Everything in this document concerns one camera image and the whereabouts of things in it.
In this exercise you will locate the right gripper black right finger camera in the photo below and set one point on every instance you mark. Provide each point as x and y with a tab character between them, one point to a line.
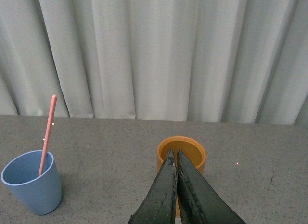
198	201

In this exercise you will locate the white pleated curtain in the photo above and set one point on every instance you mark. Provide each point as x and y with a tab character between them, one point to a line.
241	61

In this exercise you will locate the orange bamboo holder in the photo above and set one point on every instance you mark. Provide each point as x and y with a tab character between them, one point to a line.
192	149

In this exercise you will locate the pink chopstick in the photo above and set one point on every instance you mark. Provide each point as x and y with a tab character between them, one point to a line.
47	134

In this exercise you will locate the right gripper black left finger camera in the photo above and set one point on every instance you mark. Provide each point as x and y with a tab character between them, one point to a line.
159	206

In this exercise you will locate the blue plastic cup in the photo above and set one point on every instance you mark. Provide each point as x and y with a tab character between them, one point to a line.
41	194

